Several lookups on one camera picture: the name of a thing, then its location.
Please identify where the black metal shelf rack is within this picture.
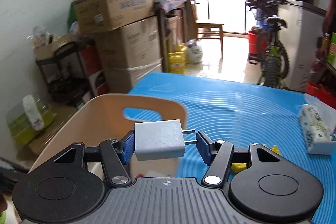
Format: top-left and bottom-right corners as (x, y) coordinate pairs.
(35, 38), (96, 107)

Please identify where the white plastic bag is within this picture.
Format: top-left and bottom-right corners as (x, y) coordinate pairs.
(186, 39), (203, 64)

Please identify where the cardboard box on shelf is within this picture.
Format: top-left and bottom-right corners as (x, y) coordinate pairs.
(33, 34), (74, 60)

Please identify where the green plastic container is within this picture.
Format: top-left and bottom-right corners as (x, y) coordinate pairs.
(6, 93), (54, 145)

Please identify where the red plastic bucket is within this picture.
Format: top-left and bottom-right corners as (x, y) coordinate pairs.
(247, 31), (267, 54)

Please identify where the red white appliance box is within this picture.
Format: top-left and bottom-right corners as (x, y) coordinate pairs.
(80, 45), (109, 97)

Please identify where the white power adapter plug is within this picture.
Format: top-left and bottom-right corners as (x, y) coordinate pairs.
(134, 119), (197, 161)

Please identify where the tall wrapped cardboard box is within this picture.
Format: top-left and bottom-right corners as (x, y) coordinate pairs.
(94, 16), (162, 93)

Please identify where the green black bicycle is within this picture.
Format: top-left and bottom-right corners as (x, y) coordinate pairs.
(245, 0), (289, 89)

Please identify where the blue silicone measuring mat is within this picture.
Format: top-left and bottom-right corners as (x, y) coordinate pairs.
(131, 72), (335, 223)

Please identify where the wooden chair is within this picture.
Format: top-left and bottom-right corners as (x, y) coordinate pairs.
(188, 0), (224, 58)

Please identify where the yellow toy piece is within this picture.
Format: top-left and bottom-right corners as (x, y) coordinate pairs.
(231, 145), (281, 174)

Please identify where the yellow detergent jug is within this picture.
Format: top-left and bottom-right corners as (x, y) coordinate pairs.
(168, 44), (187, 75)

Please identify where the white chest freezer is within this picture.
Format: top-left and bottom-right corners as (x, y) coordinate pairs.
(278, 0), (326, 92)

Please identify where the open cardboard box on top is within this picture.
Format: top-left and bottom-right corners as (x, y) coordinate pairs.
(73, 0), (154, 35)

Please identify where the brown cardboard box on floor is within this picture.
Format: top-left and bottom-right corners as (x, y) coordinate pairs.
(28, 103), (77, 155)

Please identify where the white tissue pack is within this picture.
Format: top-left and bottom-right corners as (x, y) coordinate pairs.
(298, 104), (335, 156)

